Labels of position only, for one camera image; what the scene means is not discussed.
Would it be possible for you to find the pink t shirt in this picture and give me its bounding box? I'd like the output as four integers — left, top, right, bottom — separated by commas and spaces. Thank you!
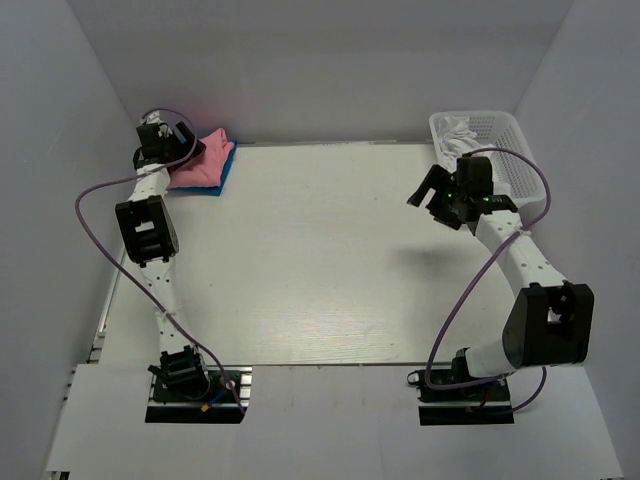
168, 128, 234, 190

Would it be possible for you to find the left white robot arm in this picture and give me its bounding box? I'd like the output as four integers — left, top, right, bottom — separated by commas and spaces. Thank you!
115, 110, 212, 399

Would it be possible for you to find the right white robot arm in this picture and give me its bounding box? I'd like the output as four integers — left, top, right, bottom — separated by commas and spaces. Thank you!
407, 149, 595, 399

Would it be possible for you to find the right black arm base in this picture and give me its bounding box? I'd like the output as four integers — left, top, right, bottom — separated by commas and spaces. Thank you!
406, 369, 514, 427

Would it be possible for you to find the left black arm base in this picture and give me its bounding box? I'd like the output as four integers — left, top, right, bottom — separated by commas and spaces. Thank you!
145, 348, 253, 425

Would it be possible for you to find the white crumpled t shirt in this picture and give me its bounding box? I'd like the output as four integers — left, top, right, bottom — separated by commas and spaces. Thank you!
430, 115, 493, 173

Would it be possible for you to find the folded blue t shirt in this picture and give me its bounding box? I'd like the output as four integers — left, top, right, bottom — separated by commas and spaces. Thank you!
173, 141, 237, 197

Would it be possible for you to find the white plastic basket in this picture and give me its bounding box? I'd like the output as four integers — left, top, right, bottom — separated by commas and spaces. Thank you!
429, 110, 545, 208

